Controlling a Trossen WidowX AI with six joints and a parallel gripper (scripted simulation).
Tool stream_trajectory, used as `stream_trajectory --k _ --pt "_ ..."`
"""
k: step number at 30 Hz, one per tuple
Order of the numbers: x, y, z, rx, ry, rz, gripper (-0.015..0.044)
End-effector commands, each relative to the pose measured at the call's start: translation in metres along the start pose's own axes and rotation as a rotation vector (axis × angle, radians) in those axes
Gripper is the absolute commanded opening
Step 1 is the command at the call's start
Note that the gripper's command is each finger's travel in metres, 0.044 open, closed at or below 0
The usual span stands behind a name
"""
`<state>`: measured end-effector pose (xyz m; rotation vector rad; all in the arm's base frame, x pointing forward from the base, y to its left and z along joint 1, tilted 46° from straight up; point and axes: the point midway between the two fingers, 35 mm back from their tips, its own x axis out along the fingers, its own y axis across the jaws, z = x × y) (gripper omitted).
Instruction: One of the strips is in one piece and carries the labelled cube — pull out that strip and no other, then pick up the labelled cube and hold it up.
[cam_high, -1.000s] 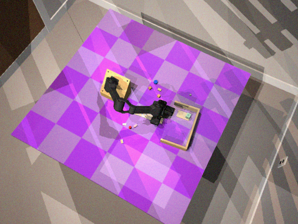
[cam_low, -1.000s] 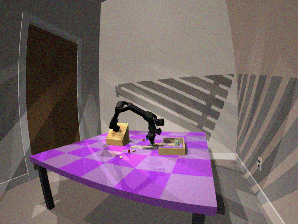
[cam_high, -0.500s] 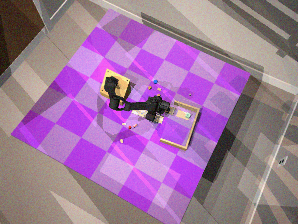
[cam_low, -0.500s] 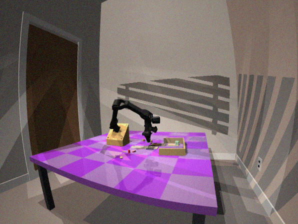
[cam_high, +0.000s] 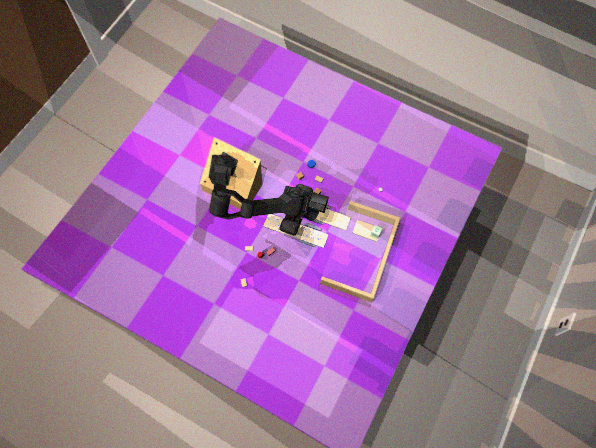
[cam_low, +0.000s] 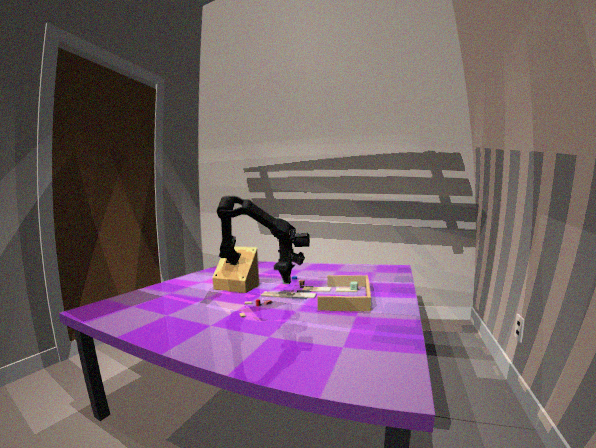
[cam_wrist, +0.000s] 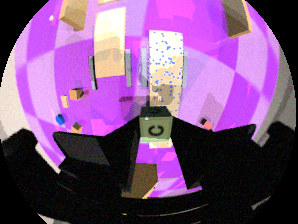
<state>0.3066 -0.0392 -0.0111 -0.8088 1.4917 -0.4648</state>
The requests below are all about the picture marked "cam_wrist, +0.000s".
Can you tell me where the olive green labelled cube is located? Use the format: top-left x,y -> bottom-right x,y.
140,107 -> 173,143

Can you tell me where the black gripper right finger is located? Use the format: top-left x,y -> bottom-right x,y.
170,116 -> 257,189

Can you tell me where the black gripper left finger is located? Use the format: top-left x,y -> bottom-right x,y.
52,116 -> 141,194

